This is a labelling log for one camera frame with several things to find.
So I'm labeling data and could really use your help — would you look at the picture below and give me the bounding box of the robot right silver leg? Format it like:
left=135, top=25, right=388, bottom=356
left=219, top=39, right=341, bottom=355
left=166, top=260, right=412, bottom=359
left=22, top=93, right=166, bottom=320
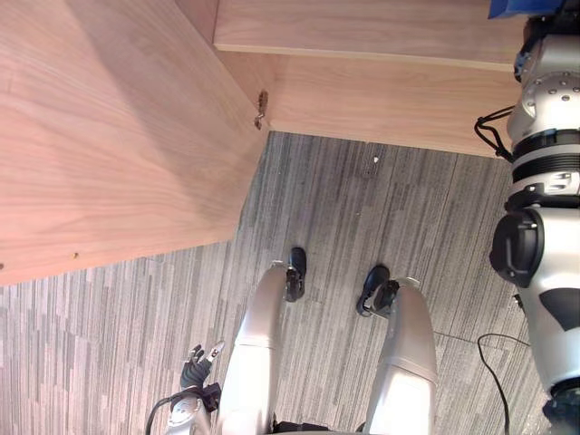
left=362, top=276, right=439, bottom=435

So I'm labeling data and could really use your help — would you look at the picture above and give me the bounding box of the robot silver leg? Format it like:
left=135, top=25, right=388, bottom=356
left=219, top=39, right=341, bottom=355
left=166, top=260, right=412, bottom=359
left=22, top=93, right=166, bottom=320
left=362, top=276, right=439, bottom=435
left=216, top=259, right=292, bottom=435

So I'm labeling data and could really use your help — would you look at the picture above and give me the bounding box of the wooden cabinet door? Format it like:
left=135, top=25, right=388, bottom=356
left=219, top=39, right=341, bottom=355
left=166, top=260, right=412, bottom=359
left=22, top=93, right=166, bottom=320
left=0, top=0, right=272, bottom=287

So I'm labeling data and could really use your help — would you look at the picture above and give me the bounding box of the blue folder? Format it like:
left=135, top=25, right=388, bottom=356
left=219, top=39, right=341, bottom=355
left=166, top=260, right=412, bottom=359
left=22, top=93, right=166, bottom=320
left=488, top=0, right=566, bottom=21

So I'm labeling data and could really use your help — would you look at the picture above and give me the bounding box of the robot left dark foot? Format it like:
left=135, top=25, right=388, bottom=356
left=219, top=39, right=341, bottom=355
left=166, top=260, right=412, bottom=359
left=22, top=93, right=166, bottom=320
left=284, top=246, right=308, bottom=304

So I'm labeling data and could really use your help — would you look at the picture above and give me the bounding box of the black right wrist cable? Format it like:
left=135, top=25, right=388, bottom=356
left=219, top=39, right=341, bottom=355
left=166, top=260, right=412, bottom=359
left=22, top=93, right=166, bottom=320
left=473, top=105, right=517, bottom=160

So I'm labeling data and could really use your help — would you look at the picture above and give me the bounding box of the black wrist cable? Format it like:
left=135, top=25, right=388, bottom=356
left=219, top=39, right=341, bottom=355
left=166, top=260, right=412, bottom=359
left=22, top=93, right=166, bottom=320
left=473, top=105, right=517, bottom=160
left=147, top=392, right=185, bottom=435

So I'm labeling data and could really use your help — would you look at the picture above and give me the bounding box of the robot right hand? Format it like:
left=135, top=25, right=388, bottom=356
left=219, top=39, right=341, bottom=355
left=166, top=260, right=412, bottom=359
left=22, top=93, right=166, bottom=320
left=522, top=0, right=580, bottom=45

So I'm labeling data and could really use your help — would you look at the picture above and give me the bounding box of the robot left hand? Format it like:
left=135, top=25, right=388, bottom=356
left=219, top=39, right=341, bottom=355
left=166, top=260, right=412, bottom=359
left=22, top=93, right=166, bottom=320
left=179, top=340, right=227, bottom=391

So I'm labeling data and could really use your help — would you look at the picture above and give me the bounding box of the metal door hinge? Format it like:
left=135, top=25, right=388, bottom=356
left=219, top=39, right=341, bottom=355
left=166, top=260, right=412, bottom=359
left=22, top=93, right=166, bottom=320
left=253, top=90, right=270, bottom=131

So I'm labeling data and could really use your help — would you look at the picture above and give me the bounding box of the robot right dark foot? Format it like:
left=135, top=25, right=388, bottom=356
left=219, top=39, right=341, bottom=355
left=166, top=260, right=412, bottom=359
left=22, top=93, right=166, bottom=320
left=355, top=265, right=400, bottom=319

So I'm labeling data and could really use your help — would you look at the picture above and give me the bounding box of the robot black pelvis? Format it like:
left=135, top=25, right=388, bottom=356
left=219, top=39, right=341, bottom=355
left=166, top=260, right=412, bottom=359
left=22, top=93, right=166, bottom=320
left=270, top=420, right=366, bottom=435

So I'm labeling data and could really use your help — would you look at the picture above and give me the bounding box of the wooden cabinet body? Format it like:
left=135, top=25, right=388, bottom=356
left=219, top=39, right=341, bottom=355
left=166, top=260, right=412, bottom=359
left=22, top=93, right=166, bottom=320
left=174, top=0, right=527, bottom=160

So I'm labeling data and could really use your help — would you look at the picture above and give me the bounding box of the thin black floor cable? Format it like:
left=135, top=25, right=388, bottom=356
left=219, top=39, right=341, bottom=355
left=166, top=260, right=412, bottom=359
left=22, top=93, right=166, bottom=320
left=476, top=333, right=532, bottom=435

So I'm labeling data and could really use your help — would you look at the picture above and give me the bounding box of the robot left silver leg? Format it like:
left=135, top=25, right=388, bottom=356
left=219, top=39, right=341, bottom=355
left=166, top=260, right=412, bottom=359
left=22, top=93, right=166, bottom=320
left=216, top=259, right=292, bottom=435

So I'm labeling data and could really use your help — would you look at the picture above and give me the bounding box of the robot dark foot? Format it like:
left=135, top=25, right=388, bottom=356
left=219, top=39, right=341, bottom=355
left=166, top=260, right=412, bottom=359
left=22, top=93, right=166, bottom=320
left=284, top=246, right=308, bottom=304
left=355, top=265, right=400, bottom=319

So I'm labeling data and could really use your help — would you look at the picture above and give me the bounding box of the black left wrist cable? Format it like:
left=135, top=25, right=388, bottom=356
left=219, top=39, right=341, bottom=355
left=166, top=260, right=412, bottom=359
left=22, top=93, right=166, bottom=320
left=147, top=392, right=185, bottom=435

